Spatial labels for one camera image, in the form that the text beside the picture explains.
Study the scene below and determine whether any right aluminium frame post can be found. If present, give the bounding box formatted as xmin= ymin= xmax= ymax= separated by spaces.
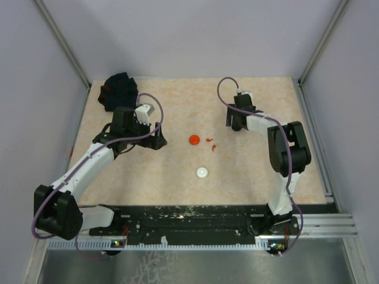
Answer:
xmin=297 ymin=0 xmax=351 ymax=87

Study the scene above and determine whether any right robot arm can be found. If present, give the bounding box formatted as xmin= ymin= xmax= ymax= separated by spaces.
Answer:
xmin=226 ymin=92 xmax=311 ymax=234

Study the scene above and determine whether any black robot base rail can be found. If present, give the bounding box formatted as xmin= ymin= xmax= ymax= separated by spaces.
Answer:
xmin=89 ymin=205 xmax=300 ymax=246

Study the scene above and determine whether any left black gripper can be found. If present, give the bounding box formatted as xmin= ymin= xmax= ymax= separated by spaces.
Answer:
xmin=124 ymin=115 xmax=166 ymax=150

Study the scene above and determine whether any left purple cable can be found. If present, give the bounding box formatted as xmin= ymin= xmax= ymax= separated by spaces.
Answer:
xmin=31 ymin=93 xmax=165 ymax=261

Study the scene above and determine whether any orange round charging case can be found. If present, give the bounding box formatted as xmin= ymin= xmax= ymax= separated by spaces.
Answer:
xmin=189 ymin=134 xmax=201 ymax=146

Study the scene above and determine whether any white cable duct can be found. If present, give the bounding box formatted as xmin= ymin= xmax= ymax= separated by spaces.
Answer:
xmin=47 ymin=238 xmax=285 ymax=251

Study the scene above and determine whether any dark crumpled cloth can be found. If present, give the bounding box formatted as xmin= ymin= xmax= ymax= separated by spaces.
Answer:
xmin=98 ymin=72 xmax=139 ymax=112

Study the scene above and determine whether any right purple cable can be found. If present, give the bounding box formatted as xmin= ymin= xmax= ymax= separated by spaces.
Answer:
xmin=217 ymin=77 xmax=303 ymax=257

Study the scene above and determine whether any left aluminium frame post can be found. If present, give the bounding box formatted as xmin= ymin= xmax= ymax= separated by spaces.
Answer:
xmin=31 ymin=0 xmax=92 ymax=90

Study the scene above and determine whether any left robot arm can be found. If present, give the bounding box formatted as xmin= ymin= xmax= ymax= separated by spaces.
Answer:
xmin=32 ymin=104 xmax=167 ymax=240

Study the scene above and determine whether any purple cable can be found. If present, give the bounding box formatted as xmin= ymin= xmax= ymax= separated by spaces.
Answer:
xmin=31 ymin=93 xmax=165 ymax=261
xmin=217 ymin=77 xmax=303 ymax=257

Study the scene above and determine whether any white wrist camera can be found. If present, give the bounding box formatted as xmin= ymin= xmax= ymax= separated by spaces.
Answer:
xmin=135 ymin=104 xmax=155 ymax=125
xmin=237 ymin=89 xmax=253 ymax=97

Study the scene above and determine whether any aluminium frame post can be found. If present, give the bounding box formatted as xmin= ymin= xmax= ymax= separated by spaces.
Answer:
xmin=31 ymin=0 xmax=92 ymax=90
xmin=297 ymin=0 xmax=351 ymax=87

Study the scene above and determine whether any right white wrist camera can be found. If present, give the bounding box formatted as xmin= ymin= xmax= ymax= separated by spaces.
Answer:
xmin=237 ymin=89 xmax=253 ymax=97

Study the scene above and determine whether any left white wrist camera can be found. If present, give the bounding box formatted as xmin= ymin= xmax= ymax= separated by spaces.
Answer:
xmin=135 ymin=104 xmax=155 ymax=125

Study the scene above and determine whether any white charging case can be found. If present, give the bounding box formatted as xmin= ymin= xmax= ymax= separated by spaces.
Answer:
xmin=196 ymin=167 xmax=208 ymax=179

